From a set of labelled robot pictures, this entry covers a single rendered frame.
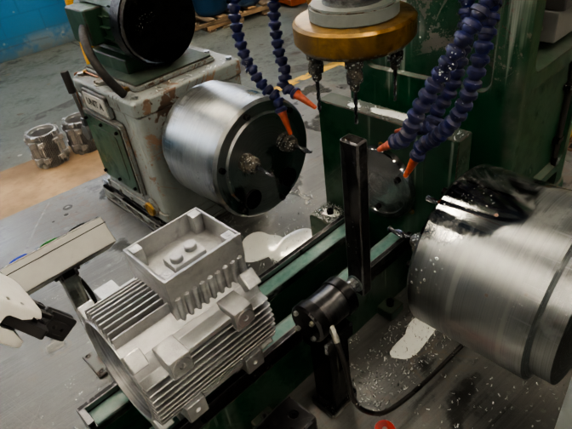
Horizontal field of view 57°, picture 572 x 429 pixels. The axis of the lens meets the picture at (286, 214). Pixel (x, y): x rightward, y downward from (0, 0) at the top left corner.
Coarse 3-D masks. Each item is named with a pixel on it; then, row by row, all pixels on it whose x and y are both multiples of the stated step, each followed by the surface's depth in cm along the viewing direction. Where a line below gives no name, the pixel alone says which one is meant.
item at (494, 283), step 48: (480, 192) 66; (528, 192) 65; (432, 240) 67; (480, 240) 63; (528, 240) 60; (432, 288) 67; (480, 288) 62; (528, 288) 59; (480, 336) 65; (528, 336) 59
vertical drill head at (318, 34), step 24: (312, 0) 76; (336, 0) 71; (360, 0) 70; (384, 0) 72; (312, 24) 74; (336, 24) 71; (360, 24) 70; (384, 24) 70; (408, 24) 71; (312, 48) 72; (336, 48) 70; (360, 48) 69; (384, 48) 70; (312, 72) 79; (360, 72) 74
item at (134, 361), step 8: (248, 272) 70; (240, 280) 70; (248, 280) 70; (256, 280) 70; (248, 288) 70; (88, 304) 69; (80, 312) 68; (264, 344) 77; (136, 352) 61; (128, 360) 61; (136, 360) 61; (144, 360) 61; (128, 368) 61; (136, 368) 61; (144, 368) 61; (152, 424) 69; (168, 424) 68
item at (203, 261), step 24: (192, 216) 73; (144, 240) 70; (168, 240) 73; (192, 240) 70; (216, 240) 72; (240, 240) 69; (144, 264) 65; (168, 264) 68; (192, 264) 64; (216, 264) 67; (240, 264) 70; (168, 288) 63; (192, 288) 66; (216, 288) 69; (192, 312) 67
